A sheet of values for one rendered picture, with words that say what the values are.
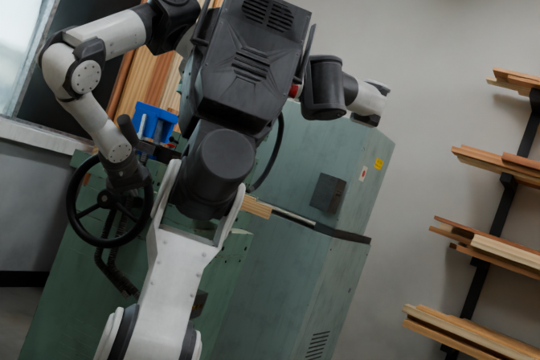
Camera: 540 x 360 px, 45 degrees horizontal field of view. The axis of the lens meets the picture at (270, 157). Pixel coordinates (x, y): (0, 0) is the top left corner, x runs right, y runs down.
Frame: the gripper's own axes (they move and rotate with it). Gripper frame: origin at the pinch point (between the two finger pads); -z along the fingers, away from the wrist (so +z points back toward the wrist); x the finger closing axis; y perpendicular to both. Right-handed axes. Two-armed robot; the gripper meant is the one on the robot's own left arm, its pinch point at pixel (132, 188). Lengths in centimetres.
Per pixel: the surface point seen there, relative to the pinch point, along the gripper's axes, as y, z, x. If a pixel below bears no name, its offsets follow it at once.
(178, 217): 2.8, -24.6, 8.8
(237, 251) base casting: 10, -68, 24
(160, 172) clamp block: 12.3, -12.2, 7.1
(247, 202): 6.7, -32.6, 30.8
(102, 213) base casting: 14.4, -28.7, -15.6
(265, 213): 1.3, -33.1, 35.7
